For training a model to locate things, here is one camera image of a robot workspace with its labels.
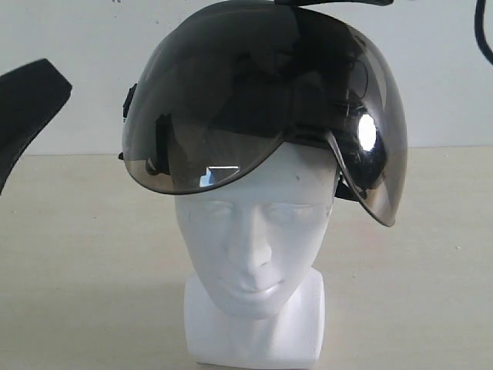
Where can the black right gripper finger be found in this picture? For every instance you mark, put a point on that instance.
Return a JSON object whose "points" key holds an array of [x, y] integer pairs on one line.
{"points": [[318, 3]]}

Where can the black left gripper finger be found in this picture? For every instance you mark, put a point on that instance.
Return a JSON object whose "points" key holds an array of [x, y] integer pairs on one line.
{"points": [[31, 96]]}

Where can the black helmet with tinted visor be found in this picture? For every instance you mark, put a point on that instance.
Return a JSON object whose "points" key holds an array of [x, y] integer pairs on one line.
{"points": [[237, 79]]}

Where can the white mannequin head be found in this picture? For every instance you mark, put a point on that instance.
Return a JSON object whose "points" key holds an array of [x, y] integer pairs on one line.
{"points": [[255, 299]]}

